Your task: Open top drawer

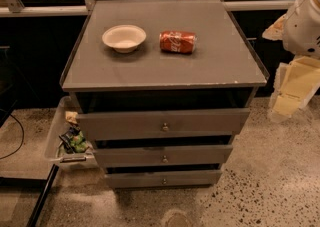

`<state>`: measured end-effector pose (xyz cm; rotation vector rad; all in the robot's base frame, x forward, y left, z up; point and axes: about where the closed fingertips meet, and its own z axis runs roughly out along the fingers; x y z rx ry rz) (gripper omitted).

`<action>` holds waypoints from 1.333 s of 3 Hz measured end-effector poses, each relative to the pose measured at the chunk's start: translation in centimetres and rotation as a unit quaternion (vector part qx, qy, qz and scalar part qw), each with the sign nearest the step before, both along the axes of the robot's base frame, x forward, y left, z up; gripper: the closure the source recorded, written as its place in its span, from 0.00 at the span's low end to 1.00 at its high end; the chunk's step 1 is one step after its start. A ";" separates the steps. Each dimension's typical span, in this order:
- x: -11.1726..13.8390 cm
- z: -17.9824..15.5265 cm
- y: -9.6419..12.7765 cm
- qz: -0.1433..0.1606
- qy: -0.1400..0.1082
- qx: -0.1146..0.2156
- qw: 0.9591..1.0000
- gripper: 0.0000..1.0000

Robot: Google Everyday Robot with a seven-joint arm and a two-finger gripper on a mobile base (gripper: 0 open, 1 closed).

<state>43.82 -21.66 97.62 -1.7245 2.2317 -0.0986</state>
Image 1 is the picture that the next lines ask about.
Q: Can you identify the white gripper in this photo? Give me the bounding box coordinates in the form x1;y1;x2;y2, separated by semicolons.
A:
262;15;320;122

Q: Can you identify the grey top drawer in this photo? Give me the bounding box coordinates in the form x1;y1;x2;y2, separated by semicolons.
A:
76;108;249;141

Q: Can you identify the grey drawer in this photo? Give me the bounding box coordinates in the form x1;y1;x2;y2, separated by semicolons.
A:
106;170;222;188
94;145;233;167
76;108;249;141

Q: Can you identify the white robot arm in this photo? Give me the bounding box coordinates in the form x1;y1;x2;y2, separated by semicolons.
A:
262;0;320;123

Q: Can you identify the grey drawer cabinet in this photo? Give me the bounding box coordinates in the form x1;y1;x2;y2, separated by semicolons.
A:
60;0;268;175

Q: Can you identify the grey bottom drawer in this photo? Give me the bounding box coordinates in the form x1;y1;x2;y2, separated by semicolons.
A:
106;170;222;188

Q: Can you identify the grey middle drawer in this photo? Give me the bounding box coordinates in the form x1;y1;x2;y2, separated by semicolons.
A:
94;145;233;167

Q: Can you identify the red cola can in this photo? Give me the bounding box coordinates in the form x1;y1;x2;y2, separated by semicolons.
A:
159;30;197;54

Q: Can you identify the white paper bowl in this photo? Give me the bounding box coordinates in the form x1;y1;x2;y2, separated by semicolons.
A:
102;25;146;53

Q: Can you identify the crumpled beige wrapper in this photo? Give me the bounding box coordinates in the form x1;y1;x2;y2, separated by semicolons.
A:
65;111;77;124

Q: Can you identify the green snack bag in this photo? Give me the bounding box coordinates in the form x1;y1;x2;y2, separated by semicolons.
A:
59;127;89;154

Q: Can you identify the black floor bar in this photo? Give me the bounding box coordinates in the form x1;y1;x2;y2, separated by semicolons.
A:
26;164;59;227

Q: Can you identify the black cable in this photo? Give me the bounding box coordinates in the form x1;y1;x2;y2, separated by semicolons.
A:
0;107;26;161

